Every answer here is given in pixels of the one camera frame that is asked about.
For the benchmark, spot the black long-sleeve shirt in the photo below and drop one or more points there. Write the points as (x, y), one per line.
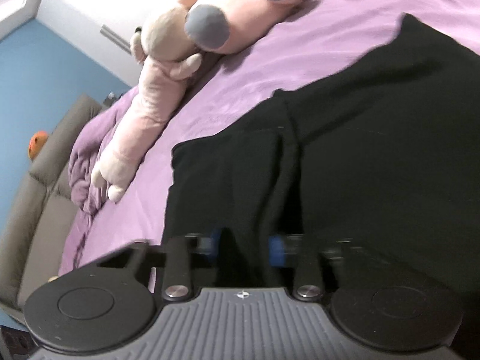
(356, 157)

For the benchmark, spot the orange toy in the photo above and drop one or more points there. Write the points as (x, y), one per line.
(38, 143)

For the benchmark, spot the long pink plush toy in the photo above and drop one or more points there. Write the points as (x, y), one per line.
(150, 93)

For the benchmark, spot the crumpled purple blanket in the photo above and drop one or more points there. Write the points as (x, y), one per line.
(86, 165)

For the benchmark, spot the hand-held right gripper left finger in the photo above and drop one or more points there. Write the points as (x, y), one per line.
(214, 247)

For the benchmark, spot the bed with purple sheet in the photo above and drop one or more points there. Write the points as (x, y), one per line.
(300, 37)

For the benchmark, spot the white wardrobe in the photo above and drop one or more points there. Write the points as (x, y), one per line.
(93, 3)

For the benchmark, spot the grey sofa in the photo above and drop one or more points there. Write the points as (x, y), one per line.
(41, 213)

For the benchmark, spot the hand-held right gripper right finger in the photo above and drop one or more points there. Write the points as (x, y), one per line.
(276, 250)

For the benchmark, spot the pink plush toy grey spots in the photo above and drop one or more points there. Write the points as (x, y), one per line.
(247, 18)

